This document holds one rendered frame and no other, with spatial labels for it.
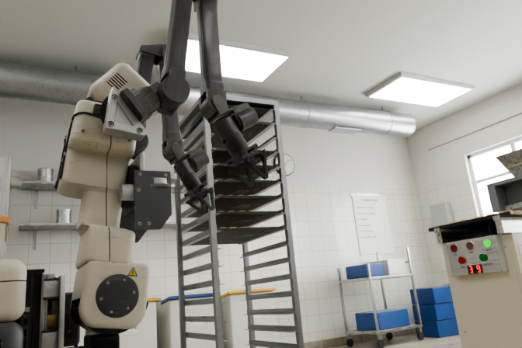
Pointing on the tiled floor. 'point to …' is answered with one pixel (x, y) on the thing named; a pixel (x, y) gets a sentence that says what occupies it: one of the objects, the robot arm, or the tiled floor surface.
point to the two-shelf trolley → (384, 304)
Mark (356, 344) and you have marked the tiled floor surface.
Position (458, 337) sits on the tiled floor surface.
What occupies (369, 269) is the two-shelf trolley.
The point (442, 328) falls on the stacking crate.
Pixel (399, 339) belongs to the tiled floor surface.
